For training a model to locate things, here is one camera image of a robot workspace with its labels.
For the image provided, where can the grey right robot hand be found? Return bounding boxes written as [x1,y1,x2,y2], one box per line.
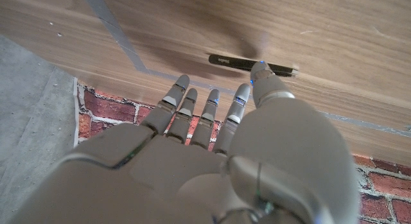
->
[9,60,360,224]

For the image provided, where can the grey tape line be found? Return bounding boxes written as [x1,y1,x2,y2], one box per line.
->
[80,0,411,138]

